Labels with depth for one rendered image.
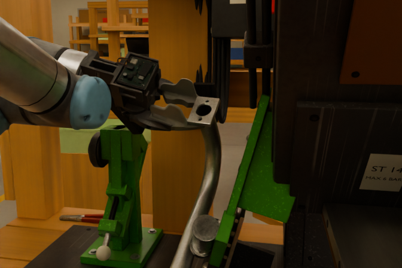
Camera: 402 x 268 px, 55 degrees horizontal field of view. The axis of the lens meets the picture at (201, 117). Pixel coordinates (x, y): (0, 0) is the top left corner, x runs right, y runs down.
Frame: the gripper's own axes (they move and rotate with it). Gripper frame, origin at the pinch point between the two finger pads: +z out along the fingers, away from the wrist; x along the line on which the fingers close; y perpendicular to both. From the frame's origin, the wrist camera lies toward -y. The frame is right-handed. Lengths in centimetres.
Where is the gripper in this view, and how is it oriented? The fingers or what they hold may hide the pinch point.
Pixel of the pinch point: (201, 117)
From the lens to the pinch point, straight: 63.9
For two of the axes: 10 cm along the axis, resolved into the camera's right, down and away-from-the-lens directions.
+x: 3.1, -7.9, 5.4
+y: 0.5, -5.5, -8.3
